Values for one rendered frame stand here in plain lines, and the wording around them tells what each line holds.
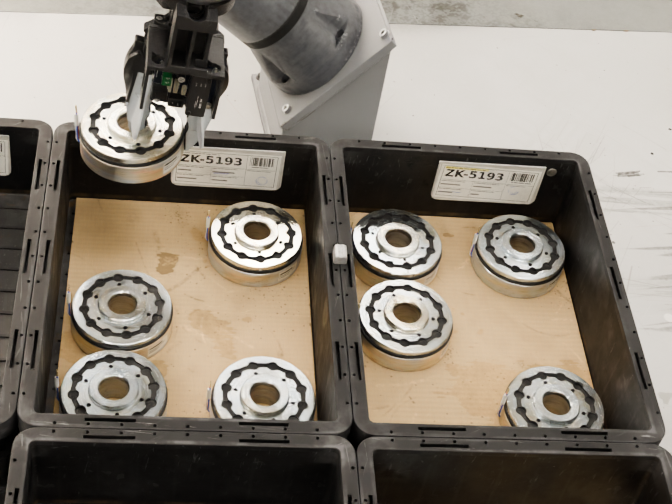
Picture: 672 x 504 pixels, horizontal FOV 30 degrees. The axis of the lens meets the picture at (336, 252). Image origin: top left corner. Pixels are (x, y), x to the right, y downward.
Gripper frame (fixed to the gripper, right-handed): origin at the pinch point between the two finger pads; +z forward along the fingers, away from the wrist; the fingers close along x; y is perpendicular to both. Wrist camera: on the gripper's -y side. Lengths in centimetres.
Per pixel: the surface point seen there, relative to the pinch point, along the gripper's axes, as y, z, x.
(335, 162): -4.1, 4.8, 19.5
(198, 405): 21.7, 16.4, 6.3
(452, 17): -160, 91, 84
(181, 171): -6.7, 11.7, 3.6
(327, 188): 0.1, 5.0, 18.3
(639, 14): -167, 86, 136
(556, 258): 2.4, 9.0, 46.0
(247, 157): -6.6, 8.2, 10.4
